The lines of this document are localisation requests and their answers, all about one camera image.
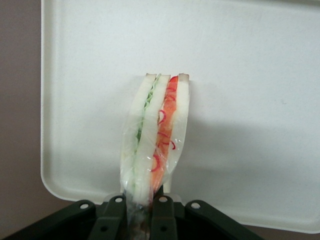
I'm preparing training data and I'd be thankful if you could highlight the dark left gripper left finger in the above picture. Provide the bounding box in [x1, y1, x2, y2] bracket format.
[3, 194, 128, 240]

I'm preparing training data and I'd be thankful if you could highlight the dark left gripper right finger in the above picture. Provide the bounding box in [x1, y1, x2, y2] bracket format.
[149, 174, 265, 240]

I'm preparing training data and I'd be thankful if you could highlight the triangle sandwich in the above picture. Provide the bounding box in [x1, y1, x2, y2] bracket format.
[119, 72, 191, 240]

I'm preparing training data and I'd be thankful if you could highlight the cream plastic tray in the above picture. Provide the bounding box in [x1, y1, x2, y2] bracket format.
[40, 0, 320, 235]

